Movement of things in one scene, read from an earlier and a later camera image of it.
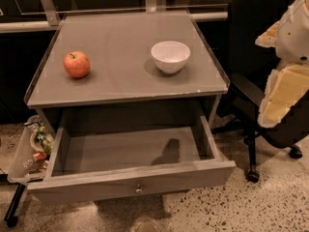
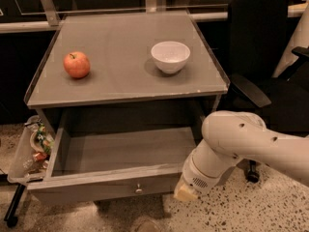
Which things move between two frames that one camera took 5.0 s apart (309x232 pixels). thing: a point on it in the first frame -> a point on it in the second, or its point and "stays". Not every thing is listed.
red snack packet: x=41 y=156 stays
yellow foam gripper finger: x=284 y=87 -> x=203 y=168
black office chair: x=253 y=15 stays
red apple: x=76 y=64 stays
